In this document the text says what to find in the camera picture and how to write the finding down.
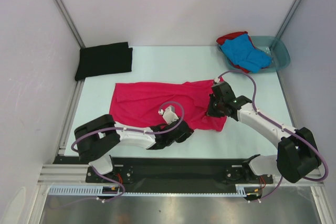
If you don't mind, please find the pink t shirt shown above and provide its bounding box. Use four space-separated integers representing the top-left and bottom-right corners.
109 80 226 132

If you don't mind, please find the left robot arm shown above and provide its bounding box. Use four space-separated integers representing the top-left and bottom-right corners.
71 114 194 182

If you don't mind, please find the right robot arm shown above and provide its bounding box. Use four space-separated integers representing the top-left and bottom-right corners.
207 81 322 183

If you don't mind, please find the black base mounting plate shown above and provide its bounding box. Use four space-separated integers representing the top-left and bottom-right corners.
52 155 308 195

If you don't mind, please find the blue t shirt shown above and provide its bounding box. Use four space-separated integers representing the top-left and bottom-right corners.
220 34 271 73

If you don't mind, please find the red t shirt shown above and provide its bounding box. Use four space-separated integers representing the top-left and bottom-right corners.
216 31 250 73

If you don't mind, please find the teal plastic basin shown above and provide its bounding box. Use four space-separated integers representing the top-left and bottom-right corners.
217 36 290 73

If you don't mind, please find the folded black t shirt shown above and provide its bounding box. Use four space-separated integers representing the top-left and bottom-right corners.
75 42 133 81

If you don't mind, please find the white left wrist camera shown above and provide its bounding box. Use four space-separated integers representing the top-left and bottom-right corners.
158 105 179 124

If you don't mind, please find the aluminium front rail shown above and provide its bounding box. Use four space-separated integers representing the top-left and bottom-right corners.
36 163 326 198

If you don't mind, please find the right aluminium corner post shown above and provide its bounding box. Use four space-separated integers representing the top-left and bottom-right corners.
276 0 303 39

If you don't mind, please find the aluminium corner post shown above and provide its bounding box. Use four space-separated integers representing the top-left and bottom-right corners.
276 0 303 39
53 0 85 48

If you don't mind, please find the left aluminium corner post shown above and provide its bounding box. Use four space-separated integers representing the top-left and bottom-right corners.
53 0 85 48

